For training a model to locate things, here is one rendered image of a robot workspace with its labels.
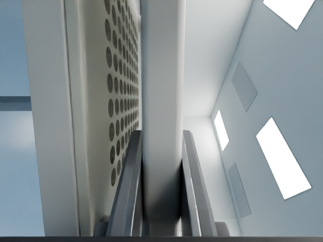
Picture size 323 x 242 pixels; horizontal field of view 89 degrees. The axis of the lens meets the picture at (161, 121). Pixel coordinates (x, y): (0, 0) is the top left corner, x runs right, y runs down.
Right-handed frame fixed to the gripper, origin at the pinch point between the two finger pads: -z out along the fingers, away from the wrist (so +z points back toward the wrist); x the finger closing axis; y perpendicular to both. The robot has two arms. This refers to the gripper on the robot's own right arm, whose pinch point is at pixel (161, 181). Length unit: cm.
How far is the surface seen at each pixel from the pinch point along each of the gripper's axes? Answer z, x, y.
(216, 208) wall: -175, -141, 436
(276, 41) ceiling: -288, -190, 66
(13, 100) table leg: -44, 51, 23
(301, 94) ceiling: -191, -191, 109
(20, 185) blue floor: -54, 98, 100
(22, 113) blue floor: -88, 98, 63
